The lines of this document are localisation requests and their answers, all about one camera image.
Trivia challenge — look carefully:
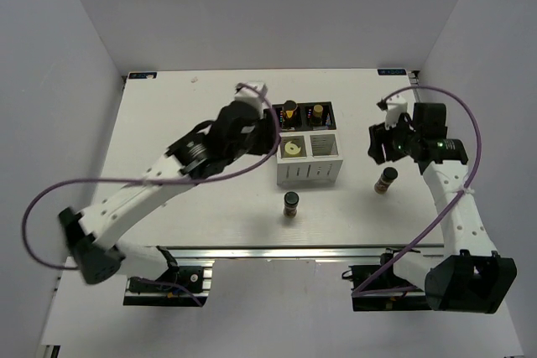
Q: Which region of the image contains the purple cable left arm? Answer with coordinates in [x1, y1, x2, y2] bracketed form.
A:
[21, 83, 283, 308]

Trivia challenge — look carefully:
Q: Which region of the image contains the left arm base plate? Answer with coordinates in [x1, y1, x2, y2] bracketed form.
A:
[123, 261, 212, 308]

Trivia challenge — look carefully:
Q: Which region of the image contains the brown bottle gold cap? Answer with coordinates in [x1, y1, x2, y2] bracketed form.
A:
[310, 104, 324, 127]

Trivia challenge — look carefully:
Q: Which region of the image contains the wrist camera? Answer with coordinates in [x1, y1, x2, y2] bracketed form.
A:
[234, 81, 268, 109]
[377, 95, 408, 130]

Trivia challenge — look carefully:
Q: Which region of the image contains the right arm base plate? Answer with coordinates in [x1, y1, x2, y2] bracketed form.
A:
[341, 265, 430, 312]

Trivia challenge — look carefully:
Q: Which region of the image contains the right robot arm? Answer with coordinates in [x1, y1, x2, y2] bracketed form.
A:
[368, 97, 517, 314]

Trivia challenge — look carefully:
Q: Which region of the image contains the XDOF logo sticker right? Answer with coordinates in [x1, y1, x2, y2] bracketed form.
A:
[377, 69, 407, 76]

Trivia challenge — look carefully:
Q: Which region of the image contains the tall dark sauce bottle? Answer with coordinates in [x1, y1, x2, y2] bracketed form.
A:
[282, 100, 298, 130]

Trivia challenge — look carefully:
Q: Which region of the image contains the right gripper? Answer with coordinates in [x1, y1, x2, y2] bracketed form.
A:
[368, 112, 420, 165]

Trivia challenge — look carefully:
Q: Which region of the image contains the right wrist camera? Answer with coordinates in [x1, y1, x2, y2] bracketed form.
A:
[377, 95, 408, 130]

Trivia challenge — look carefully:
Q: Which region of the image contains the white squeeze bottle yellow cap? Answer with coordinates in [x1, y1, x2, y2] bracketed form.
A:
[283, 139, 301, 158]

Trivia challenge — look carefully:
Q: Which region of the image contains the spice jar black lid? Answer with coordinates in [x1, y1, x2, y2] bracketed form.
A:
[283, 191, 300, 217]
[373, 167, 399, 195]

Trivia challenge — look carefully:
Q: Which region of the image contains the black metal organizer rack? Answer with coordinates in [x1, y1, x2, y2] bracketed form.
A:
[274, 101, 336, 132]

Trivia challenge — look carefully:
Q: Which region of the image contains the xdof logo sticker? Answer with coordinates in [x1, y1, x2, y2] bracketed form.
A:
[377, 69, 407, 76]
[128, 72, 157, 80]

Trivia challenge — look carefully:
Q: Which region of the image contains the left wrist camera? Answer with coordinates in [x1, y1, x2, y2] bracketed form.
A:
[234, 81, 268, 109]

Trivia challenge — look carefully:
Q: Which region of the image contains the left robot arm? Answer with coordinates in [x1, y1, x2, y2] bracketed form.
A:
[58, 101, 279, 290]

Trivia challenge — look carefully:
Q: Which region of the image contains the XDOF logo sticker left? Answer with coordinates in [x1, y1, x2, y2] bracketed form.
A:
[128, 72, 157, 80]

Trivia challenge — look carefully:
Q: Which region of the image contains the white metal organizer rack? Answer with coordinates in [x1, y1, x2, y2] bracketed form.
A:
[276, 130, 343, 187]

